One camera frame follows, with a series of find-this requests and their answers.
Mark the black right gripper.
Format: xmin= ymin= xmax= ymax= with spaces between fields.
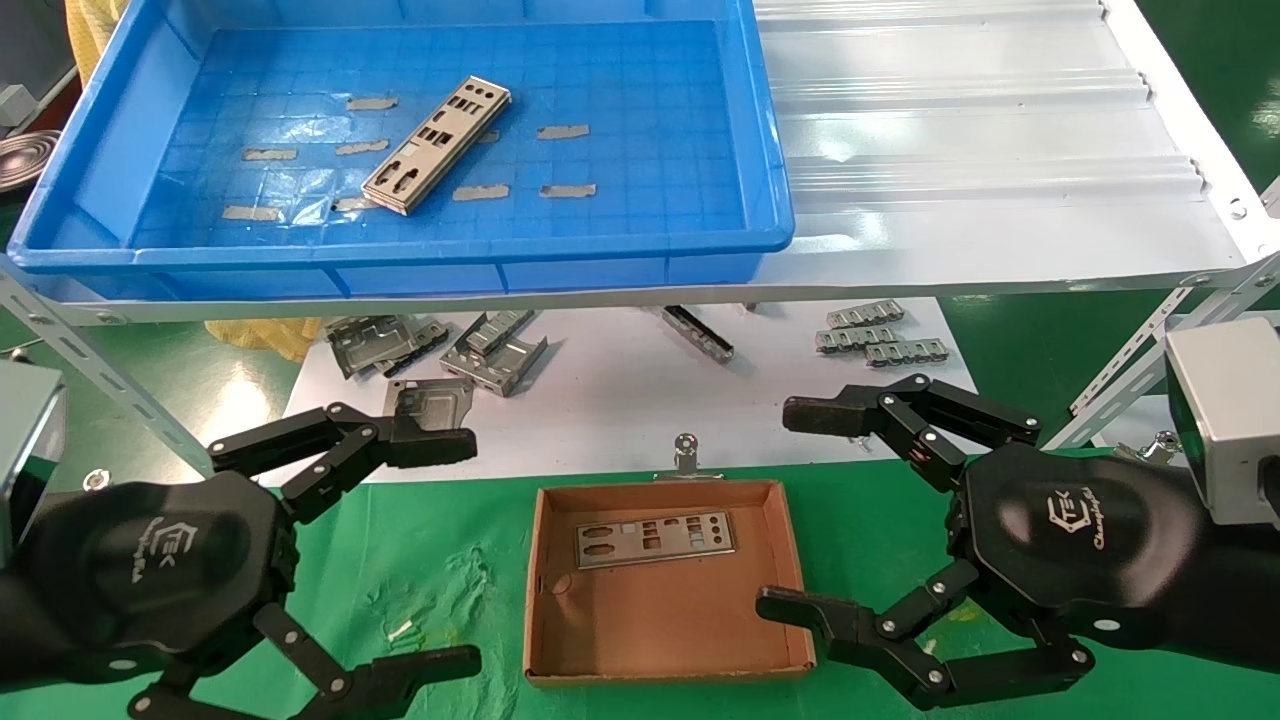
xmin=755 ymin=375 xmax=1280 ymax=711

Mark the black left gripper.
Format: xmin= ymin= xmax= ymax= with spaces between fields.
xmin=0 ymin=400 xmax=484 ymax=720

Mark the silver slotted metal plate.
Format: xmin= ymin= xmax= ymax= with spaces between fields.
xmin=360 ymin=75 xmax=512 ymax=217
xmin=574 ymin=510 xmax=736 ymax=571

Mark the shallow cardboard box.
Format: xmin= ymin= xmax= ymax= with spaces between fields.
xmin=522 ymin=478 xmax=816 ymax=689

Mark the blue plastic tray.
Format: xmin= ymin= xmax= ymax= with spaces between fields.
xmin=5 ymin=0 xmax=797 ymax=301

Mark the square grey metal plate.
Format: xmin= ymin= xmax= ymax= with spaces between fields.
xmin=385 ymin=377 xmax=473 ymax=433

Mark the small notched metal strip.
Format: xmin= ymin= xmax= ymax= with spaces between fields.
xmin=815 ymin=326 xmax=898 ymax=353
xmin=865 ymin=340 xmax=949 ymax=367
xmin=827 ymin=303 xmax=906 ymax=329

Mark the yellow plastic bag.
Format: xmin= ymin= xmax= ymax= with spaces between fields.
xmin=65 ymin=0 xmax=136 ymax=83
xmin=205 ymin=318 xmax=323 ymax=363

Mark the perforated white angle strut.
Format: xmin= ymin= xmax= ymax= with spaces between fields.
xmin=0 ymin=268 xmax=216 ymax=473
xmin=1040 ymin=175 xmax=1280 ymax=451

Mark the white flat shelf board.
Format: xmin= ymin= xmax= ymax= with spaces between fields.
xmin=258 ymin=297 xmax=986 ymax=488

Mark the white ribbed shelf board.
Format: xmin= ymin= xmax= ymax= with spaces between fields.
xmin=0 ymin=0 xmax=1280 ymax=326

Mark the round metal dish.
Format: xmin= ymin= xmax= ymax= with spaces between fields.
xmin=0 ymin=128 xmax=63 ymax=193

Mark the flat grey metal bracket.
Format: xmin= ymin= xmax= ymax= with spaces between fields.
xmin=325 ymin=315 xmax=421 ymax=381

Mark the folded grey metal bracket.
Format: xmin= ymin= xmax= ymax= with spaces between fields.
xmin=440 ymin=335 xmax=549 ymax=398

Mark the small slotted metal bracket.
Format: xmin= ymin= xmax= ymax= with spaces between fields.
xmin=465 ymin=310 xmax=538 ymax=357

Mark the long slotted metal rail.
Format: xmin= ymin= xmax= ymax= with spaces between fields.
xmin=655 ymin=305 xmax=734 ymax=363

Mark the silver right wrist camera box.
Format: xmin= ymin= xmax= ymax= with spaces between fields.
xmin=1165 ymin=318 xmax=1280 ymax=526

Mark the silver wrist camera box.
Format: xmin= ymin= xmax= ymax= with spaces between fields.
xmin=0 ymin=360 xmax=67 ymax=567
xmin=1165 ymin=318 xmax=1280 ymax=526

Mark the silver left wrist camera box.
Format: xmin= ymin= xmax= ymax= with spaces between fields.
xmin=0 ymin=360 xmax=67 ymax=567

